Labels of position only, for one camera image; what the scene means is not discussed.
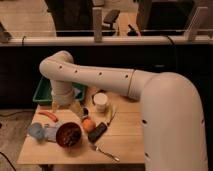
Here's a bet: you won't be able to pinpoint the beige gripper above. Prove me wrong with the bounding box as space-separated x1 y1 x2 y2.
52 98 84 118

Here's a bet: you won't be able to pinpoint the dark purple grapes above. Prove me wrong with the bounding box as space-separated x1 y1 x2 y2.
60 127 81 146

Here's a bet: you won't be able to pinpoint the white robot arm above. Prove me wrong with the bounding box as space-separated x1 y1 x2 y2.
39 51 209 171

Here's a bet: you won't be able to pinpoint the red bowl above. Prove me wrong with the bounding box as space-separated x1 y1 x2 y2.
56 122 82 148

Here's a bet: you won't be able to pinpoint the green plastic tray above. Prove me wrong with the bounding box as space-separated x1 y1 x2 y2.
33 77 87 106

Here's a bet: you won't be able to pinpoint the light blue cloth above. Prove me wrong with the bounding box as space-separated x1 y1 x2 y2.
74 88 82 99

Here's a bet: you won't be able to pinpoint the orange carrot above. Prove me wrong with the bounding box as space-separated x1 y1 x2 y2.
38 111 58 122

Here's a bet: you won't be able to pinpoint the small dark round container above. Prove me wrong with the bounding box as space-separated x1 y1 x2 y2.
83 107 89 117

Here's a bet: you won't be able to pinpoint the white grey cloth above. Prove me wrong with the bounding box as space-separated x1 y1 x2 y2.
44 121 63 142

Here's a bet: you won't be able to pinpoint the orange fruit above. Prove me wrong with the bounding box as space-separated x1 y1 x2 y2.
82 119 96 132

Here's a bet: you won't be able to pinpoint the white cylindrical cup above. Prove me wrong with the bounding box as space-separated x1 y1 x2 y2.
93 93 108 112

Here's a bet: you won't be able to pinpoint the black rectangular block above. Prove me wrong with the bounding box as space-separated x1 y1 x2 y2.
88 122 107 143

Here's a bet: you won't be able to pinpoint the silver fork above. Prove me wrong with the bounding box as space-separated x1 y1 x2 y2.
90 144 120 162

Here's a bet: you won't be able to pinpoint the black office chair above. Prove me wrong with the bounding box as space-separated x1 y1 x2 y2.
103 9 120 29

